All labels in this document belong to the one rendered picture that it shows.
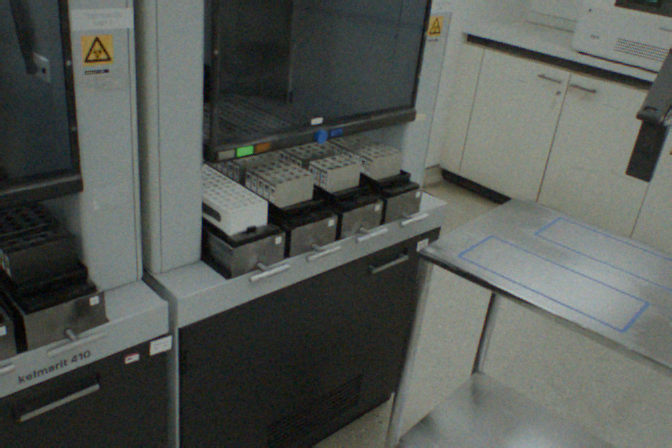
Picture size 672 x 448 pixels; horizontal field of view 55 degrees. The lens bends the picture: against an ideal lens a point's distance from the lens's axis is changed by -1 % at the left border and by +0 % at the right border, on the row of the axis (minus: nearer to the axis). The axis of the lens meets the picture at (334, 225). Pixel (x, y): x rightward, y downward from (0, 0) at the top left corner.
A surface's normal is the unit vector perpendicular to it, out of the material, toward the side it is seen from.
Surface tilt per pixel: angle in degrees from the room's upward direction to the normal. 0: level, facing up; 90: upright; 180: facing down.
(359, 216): 90
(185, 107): 90
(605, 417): 0
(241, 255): 90
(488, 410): 0
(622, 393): 0
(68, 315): 90
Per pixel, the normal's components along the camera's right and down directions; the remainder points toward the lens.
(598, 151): -0.72, 0.24
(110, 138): 0.68, 0.40
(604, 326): 0.11, -0.89
